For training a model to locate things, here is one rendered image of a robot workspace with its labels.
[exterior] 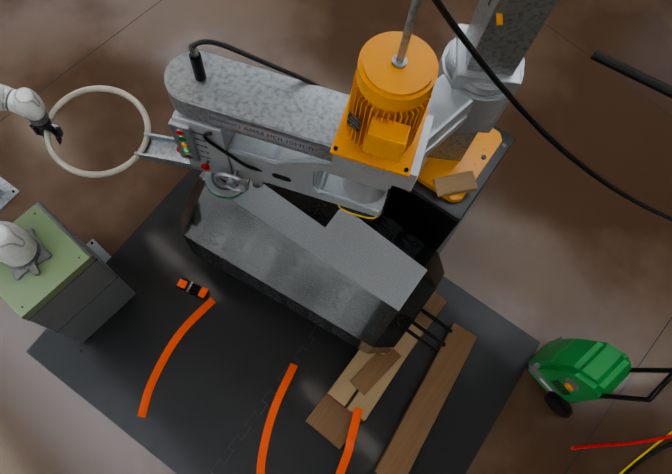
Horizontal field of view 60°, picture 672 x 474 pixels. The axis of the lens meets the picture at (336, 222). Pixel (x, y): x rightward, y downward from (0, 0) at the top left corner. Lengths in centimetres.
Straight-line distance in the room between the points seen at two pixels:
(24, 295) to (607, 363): 279
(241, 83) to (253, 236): 98
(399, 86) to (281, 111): 55
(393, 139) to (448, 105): 72
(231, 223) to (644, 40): 347
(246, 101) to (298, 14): 245
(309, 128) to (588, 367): 197
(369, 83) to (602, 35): 346
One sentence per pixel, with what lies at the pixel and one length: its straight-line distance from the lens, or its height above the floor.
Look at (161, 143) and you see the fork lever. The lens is 297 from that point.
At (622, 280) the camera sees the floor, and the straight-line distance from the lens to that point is 414.
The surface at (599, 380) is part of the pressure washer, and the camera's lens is 328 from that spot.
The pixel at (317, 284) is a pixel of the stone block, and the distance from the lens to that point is 283.
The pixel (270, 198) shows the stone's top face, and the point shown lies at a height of 82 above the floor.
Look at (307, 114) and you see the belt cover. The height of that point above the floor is 169.
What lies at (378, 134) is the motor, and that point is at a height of 196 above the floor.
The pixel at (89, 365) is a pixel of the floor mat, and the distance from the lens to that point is 368.
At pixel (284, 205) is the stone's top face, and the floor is 82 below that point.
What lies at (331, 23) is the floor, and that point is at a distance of 447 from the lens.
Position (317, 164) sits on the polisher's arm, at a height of 150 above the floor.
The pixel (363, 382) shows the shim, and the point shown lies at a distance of 330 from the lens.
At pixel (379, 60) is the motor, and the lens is 171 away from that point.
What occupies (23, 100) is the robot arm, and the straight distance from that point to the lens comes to 285.
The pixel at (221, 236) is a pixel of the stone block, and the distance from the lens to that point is 298.
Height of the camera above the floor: 348
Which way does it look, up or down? 70 degrees down
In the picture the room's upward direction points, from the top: 11 degrees clockwise
